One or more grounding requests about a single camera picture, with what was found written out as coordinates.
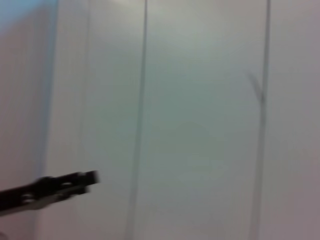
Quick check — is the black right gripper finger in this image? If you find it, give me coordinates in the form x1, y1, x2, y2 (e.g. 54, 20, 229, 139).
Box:
0, 170, 100, 217

